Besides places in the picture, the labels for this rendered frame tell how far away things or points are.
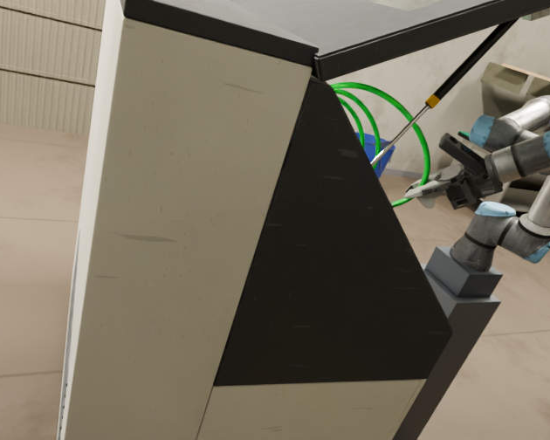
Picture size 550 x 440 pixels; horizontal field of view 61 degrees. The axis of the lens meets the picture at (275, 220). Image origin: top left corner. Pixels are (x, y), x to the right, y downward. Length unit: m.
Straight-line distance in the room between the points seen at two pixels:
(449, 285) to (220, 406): 1.01
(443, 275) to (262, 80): 1.27
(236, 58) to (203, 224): 0.28
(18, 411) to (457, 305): 1.60
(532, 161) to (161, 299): 0.80
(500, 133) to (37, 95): 3.74
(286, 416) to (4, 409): 1.15
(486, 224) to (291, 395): 0.95
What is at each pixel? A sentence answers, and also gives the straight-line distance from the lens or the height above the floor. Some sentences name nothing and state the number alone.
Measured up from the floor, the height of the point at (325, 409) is 0.70.
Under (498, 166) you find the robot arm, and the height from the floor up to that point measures 1.36.
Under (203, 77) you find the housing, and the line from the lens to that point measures 0.71.
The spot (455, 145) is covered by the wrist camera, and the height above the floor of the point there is 1.37.
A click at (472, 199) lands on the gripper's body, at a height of 1.27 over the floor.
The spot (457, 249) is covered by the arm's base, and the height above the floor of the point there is 0.93.
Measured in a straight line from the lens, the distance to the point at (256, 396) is 1.13.
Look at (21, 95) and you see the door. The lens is 4.39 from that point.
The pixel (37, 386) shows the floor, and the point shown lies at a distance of 2.11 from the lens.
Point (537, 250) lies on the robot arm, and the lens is 1.75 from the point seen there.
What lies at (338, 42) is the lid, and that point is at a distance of 0.78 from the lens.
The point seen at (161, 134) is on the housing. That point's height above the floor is 1.32.
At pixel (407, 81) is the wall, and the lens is 5.61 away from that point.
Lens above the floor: 1.55
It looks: 25 degrees down
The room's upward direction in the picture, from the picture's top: 18 degrees clockwise
